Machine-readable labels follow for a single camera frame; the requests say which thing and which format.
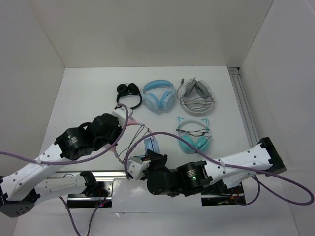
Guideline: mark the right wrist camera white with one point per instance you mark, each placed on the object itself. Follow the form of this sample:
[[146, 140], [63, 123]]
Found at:
[[136, 165]]

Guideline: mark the aluminium rail right side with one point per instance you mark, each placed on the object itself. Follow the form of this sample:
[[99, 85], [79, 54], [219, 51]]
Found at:
[[244, 107]]

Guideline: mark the aluminium rail front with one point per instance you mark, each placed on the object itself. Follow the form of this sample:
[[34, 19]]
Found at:
[[108, 174]]

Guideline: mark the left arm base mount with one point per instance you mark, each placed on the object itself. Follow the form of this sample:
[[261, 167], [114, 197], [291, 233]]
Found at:
[[101, 198]]

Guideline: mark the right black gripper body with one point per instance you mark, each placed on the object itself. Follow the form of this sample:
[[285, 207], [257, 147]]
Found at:
[[157, 164]]

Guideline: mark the aluminium rail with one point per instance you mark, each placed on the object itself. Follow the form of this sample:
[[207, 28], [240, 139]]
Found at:
[[244, 107], [108, 174]]

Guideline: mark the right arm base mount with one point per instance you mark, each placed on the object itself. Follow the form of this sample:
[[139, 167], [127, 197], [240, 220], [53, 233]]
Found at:
[[219, 195]]

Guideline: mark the white grey gaming headset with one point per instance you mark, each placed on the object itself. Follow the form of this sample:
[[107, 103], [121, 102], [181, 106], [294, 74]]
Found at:
[[195, 97]]

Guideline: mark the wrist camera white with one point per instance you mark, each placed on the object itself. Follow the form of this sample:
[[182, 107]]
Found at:
[[136, 165], [121, 114]]

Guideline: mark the small black headphones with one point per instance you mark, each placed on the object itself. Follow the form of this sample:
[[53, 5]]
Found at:
[[129, 90]]

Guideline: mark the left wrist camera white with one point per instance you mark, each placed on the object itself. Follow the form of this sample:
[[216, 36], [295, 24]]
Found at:
[[121, 114]]

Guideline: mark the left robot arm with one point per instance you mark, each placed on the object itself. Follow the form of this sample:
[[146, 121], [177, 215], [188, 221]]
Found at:
[[23, 190]]

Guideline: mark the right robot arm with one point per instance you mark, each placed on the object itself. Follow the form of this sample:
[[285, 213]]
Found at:
[[225, 173]]

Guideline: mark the pink blue cat-ear headphones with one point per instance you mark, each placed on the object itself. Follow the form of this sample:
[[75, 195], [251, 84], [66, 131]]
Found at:
[[150, 143]]

